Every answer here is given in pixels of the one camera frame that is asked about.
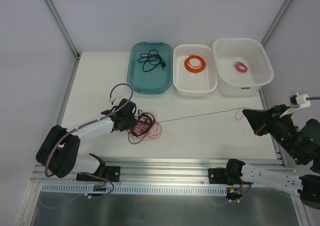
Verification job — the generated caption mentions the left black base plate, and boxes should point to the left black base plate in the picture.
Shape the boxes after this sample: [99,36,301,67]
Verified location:
[76,166,121,182]

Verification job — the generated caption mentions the white slotted cable duct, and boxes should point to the white slotted cable duct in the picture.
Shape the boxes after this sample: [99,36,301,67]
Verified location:
[41,183,227,197]

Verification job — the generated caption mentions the aluminium frame post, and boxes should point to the aluminium frame post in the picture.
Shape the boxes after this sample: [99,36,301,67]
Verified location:
[261,0,294,47]
[44,0,81,59]

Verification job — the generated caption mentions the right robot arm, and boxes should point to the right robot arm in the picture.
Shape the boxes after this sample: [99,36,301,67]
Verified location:
[224,105,320,209]

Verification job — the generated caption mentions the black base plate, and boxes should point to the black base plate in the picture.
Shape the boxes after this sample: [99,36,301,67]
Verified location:
[76,166,121,182]
[207,168,250,186]

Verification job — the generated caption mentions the orange wire coil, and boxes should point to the orange wire coil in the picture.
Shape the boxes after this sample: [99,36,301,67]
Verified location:
[184,55,208,73]

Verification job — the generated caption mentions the white deep plastic tub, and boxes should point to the white deep plastic tub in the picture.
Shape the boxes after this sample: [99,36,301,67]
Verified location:
[212,38,274,97]

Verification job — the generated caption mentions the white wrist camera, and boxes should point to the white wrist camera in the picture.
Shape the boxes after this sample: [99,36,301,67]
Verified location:
[109,96,123,106]
[280,92,311,118]

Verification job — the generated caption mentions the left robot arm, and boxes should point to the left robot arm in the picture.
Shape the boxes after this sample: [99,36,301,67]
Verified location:
[35,98,137,181]

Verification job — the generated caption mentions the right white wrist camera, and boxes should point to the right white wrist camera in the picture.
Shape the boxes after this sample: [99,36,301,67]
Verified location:
[280,92,311,118]

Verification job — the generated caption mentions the black USB cable in tray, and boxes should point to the black USB cable in tray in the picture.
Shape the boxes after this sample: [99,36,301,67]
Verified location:
[137,49,168,73]

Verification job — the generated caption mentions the teal plastic tray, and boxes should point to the teal plastic tray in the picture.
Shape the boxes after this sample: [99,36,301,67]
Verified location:
[126,42,173,95]

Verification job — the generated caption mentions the aluminium mounting rail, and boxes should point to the aluminium mounting rail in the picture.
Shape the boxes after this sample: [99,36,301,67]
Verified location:
[29,156,301,187]

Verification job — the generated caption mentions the right aluminium frame post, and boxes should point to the right aluminium frame post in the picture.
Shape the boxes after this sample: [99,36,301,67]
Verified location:
[261,0,294,47]

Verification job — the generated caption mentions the white perforated basket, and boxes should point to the white perforated basket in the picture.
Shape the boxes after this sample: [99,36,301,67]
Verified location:
[172,44,218,97]

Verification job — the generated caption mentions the left aluminium frame post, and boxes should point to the left aluminium frame post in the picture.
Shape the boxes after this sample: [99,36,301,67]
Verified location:
[44,0,81,59]

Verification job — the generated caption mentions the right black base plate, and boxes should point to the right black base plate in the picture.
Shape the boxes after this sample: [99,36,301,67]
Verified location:
[207,168,250,186]

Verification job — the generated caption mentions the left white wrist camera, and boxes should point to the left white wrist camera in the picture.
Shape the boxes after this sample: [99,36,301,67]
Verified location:
[109,96,123,106]

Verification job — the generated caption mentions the pink wire coil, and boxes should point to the pink wire coil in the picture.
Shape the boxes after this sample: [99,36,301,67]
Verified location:
[233,61,249,72]

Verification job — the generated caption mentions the thin red wire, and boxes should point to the thin red wire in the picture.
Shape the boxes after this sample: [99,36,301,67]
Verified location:
[129,107,251,143]

